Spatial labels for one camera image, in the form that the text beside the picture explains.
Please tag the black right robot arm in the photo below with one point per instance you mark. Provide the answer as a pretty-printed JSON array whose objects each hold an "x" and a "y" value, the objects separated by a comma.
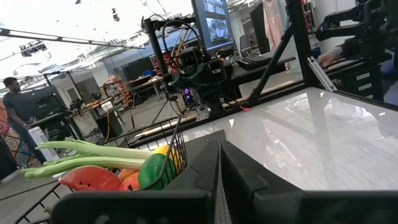
[{"x": 214, "y": 93}]

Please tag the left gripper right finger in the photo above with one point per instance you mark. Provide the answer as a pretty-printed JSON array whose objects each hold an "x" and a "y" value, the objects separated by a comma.
[{"x": 264, "y": 202}]

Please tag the orange tangerine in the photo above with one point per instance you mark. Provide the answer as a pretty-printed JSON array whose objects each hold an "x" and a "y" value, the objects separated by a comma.
[{"x": 126, "y": 173}]

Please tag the red watermelon slice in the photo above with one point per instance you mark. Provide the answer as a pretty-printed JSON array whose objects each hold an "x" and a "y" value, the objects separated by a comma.
[{"x": 90, "y": 179}]

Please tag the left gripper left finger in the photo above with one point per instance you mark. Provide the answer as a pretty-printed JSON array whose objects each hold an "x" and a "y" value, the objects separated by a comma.
[{"x": 186, "y": 205}]

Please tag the yellow lemon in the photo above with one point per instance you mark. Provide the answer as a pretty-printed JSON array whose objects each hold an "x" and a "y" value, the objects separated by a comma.
[{"x": 163, "y": 150}]

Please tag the green lime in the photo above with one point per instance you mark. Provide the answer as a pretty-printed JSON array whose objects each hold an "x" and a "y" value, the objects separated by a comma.
[{"x": 152, "y": 171}]

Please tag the black desk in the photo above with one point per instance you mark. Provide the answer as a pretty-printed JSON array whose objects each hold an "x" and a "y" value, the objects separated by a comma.
[{"x": 248, "y": 74}]

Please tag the pink hanging cloth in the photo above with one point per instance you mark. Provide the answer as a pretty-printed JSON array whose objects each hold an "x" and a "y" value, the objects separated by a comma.
[{"x": 273, "y": 21}]

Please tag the cluttered wooden workbench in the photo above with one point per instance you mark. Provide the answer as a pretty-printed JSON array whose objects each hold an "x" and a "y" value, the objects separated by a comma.
[{"x": 90, "y": 107}]

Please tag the black ceiling camera rig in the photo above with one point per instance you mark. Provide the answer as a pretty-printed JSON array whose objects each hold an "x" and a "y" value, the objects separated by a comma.
[{"x": 32, "y": 48}]

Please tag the person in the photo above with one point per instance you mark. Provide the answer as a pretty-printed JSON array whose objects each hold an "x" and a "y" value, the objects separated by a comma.
[
  {"x": 390, "y": 77},
  {"x": 18, "y": 105}
]

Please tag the person's hand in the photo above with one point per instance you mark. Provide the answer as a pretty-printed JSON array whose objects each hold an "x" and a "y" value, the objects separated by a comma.
[{"x": 326, "y": 58}]

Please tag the green celery bunch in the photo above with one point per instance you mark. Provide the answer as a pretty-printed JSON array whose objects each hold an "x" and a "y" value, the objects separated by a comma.
[{"x": 93, "y": 151}]

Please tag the red apple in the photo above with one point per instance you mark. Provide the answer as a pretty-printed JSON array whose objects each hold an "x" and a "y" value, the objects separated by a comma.
[{"x": 132, "y": 184}]

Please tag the drawer cabinet white labels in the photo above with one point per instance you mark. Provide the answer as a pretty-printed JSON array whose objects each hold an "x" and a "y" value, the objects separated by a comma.
[{"x": 357, "y": 81}]

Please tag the large computer monitor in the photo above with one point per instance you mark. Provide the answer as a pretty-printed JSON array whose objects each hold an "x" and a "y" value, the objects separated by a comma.
[{"x": 214, "y": 28}]

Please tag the black metal table frame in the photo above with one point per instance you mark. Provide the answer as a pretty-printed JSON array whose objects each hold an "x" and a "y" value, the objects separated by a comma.
[{"x": 301, "y": 46}]

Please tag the long ceiling light bar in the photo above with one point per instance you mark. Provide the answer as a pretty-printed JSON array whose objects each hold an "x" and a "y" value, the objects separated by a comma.
[{"x": 62, "y": 39}]

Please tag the colourful patterned rug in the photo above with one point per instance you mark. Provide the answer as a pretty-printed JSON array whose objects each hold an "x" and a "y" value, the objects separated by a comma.
[{"x": 14, "y": 146}]

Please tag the black keyboard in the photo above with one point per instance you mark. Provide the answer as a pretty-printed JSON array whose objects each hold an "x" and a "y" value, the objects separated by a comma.
[{"x": 253, "y": 62}]

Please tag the white appliance box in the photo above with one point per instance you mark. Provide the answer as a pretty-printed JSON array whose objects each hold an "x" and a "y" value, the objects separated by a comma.
[{"x": 42, "y": 143}]

